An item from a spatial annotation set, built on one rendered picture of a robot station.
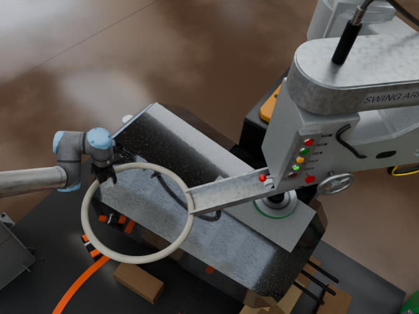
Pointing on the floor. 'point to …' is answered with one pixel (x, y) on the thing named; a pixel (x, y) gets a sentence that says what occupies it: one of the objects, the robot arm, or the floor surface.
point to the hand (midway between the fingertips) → (110, 180)
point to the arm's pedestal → (12, 253)
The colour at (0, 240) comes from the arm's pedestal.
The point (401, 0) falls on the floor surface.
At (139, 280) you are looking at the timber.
